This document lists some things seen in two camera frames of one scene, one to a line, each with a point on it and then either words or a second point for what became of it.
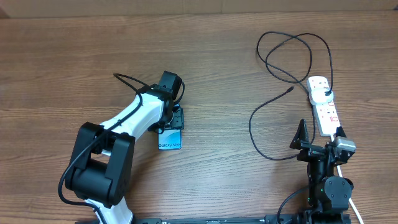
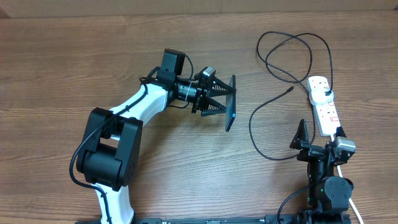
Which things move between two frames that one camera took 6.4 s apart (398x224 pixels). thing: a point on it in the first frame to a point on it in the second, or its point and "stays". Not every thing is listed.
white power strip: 325,112 stays
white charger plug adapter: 318,96 stays
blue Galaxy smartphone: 171,139 to 231,105
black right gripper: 298,142 stays
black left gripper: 176,118 to 204,90
